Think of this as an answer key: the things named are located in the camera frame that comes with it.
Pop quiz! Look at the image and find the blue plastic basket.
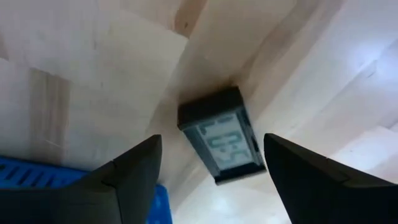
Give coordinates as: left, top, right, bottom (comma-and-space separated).
0, 155, 174, 224

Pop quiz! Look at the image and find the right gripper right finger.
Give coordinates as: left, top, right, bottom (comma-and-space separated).
263, 133, 398, 224

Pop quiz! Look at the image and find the black square case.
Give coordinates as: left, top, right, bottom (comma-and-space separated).
177, 85, 267, 186

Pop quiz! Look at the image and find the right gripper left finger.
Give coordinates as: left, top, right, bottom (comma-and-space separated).
0, 134, 163, 224

